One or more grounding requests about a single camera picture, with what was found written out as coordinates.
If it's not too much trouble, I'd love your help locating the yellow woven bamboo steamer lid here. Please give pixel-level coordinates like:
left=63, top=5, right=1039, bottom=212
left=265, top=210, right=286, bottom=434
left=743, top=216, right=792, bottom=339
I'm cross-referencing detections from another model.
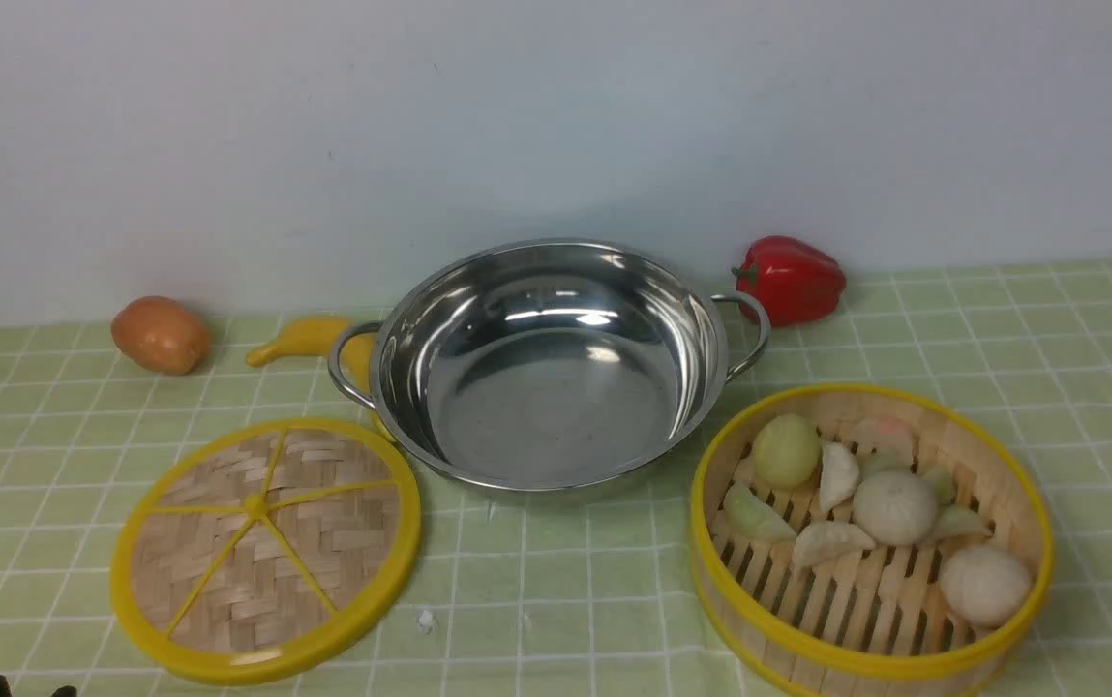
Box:
left=110, top=416, right=423, bottom=687

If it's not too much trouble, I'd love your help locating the yellow rimmed bamboo steamer basket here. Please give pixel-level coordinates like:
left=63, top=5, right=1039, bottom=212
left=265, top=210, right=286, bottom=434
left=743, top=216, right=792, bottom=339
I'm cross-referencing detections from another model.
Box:
left=688, top=384, right=1055, bottom=696

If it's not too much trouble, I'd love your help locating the stainless steel pot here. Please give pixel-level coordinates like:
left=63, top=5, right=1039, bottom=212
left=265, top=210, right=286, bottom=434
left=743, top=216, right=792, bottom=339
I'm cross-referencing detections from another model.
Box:
left=326, top=238, right=772, bottom=496

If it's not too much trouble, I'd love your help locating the brown potato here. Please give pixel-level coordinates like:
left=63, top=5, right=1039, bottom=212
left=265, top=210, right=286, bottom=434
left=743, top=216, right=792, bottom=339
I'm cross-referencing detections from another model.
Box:
left=110, top=295, right=211, bottom=376

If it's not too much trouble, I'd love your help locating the yellow toy banana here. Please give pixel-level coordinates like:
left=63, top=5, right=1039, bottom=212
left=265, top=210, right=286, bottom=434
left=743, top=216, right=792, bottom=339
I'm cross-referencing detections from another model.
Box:
left=245, top=315, right=374, bottom=392

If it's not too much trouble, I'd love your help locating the green dumpling left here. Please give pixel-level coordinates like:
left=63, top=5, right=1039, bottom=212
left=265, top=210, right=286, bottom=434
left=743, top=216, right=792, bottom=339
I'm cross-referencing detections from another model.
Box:
left=722, top=482, right=797, bottom=544

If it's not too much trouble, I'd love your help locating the green dumpling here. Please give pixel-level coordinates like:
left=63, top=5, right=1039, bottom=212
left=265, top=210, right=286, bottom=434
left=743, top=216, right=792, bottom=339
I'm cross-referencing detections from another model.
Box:
left=919, top=465, right=992, bottom=547
left=722, top=482, right=797, bottom=544

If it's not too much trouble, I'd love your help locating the green round bun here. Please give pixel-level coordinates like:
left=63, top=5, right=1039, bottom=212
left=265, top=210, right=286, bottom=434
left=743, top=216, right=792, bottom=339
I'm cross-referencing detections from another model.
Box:
left=749, top=414, right=822, bottom=491

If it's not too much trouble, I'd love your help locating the white dumpling lower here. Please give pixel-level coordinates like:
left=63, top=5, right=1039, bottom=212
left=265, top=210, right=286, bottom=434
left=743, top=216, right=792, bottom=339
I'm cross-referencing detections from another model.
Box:
left=792, top=521, right=877, bottom=569

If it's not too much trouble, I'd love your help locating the white dumpling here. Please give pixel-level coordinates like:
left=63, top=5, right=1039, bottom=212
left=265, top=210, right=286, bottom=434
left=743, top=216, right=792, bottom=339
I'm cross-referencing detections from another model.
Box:
left=792, top=521, right=877, bottom=569
left=818, top=441, right=861, bottom=515

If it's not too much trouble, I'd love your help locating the white dumpling upper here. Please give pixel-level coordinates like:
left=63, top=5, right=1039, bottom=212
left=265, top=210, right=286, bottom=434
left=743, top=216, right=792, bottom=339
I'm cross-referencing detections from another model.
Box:
left=818, top=441, right=861, bottom=515

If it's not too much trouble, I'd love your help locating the red bell pepper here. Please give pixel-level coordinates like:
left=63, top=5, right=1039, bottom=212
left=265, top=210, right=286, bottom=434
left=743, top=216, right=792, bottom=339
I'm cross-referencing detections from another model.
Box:
left=729, top=235, right=847, bottom=327

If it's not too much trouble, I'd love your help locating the white bun centre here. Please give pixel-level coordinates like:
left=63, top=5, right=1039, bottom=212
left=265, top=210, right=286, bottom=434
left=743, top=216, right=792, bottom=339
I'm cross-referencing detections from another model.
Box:
left=852, top=470, right=940, bottom=546

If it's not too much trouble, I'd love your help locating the white bun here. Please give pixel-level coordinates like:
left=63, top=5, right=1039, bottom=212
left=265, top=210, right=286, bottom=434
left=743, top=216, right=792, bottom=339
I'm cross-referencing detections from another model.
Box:
left=852, top=470, right=940, bottom=546
left=939, top=544, right=1034, bottom=629

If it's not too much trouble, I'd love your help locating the pink dumpling back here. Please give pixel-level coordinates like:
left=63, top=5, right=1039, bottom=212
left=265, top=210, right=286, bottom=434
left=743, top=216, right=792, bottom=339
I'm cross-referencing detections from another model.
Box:
left=844, top=415, right=916, bottom=464

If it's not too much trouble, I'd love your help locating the green dumpling right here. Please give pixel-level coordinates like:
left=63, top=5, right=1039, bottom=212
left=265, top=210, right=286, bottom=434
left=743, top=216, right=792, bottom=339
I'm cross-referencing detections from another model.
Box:
left=919, top=465, right=992, bottom=547

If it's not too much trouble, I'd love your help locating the white bun right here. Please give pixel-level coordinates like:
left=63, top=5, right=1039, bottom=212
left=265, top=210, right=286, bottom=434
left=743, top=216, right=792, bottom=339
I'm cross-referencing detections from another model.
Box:
left=939, top=544, right=1034, bottom=629

